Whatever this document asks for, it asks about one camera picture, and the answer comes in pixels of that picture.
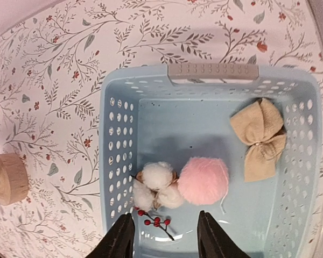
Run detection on white cotton berry sprig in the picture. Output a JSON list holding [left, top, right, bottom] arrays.
[[132, 161, 185, 241]]

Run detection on floral patterned table mat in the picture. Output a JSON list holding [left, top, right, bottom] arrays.
[[0, 1, 323, 257]]

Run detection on small green christmas tree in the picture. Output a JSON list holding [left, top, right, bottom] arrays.
[[0, 153, 29, 206]]

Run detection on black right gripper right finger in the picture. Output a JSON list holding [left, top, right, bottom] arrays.
[[198, 211, 250, 258]]

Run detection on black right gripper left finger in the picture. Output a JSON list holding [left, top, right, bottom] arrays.
[[86, 213, 135, 258]]

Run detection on light blue plastic basket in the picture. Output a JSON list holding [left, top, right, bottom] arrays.
[[99, 63, 323, 257]]

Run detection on pink pompom ornament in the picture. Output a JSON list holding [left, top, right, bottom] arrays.
[[178, 157, 229, 206]]

